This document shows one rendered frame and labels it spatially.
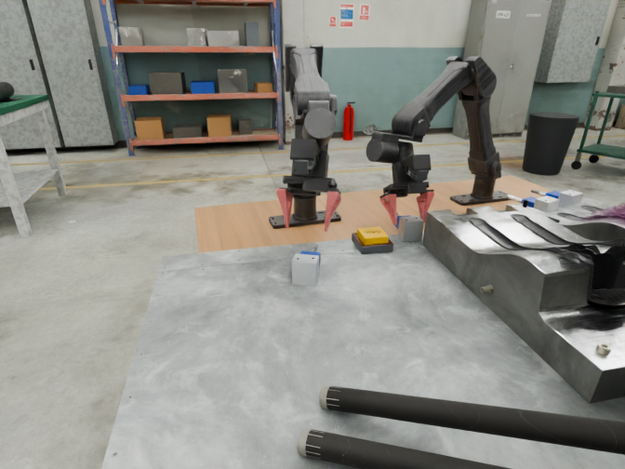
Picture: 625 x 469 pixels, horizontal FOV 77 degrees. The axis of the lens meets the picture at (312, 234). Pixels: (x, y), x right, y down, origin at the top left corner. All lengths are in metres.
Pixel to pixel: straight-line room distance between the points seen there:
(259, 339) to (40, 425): 1.30
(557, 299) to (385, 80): 5.97
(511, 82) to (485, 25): 0.94
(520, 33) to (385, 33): 1.91
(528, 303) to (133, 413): 0.61
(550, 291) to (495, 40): 6.16
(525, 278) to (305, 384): 0.39
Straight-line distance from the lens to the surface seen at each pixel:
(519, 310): 0.75
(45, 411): 1.92
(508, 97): 7.01
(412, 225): 1.01
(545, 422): 0.51
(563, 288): 0.72
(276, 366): 0.63
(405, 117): 1.03
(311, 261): 0.79
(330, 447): 0.50
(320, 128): 0.72
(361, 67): 6.40
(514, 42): 6.94
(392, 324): 0.72
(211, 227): 1.11
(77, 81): 6.05
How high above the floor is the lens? 1.23
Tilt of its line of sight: 25 degrees down
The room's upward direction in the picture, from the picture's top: straight up
